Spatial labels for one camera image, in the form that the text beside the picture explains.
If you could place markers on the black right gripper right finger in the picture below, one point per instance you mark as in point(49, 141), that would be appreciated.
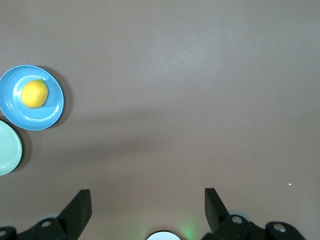
point(218, 225)

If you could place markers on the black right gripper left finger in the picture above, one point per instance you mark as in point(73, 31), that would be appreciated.
point(75, 217)

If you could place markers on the yellow lemon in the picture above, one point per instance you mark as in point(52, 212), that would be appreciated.
point(34, 94)

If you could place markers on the mint green round plate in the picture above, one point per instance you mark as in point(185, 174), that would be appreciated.
point(7, 150)

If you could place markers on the blue round plate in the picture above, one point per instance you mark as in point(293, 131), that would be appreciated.
point(37, 120)

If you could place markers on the brown table mat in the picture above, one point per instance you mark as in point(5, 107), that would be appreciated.
point(175, 100)

